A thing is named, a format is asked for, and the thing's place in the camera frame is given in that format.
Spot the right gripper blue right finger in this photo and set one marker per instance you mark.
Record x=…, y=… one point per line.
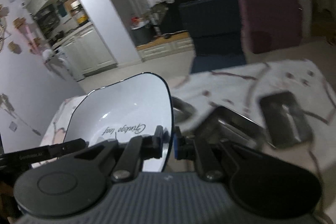
x=200, y=153

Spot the cartoon bear tablecloth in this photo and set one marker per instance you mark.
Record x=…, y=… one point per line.
x=239, y=89

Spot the pink hanging ribbon pompom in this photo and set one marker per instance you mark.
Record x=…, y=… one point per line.
x=38, y=45

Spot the wooden low drawer unit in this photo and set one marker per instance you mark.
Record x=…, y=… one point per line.
x=162, y=47

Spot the maroon chair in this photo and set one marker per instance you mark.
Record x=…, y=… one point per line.
x=270, y=25

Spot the white kitchen cabinets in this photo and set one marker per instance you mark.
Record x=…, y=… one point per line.
x=85, y=52

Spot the dark blue chair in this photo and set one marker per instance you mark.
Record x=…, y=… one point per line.
x=216, y=29

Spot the round stainless steel bowl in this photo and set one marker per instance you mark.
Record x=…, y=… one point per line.
x=183, y=112

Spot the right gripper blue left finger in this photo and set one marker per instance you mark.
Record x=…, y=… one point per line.
x=135, y=152

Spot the grey trash bin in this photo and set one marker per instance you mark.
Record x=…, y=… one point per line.
x=142, y=33

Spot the rectangular steel container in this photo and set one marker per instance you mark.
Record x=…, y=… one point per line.
x=285, y=121
x=223, y=123

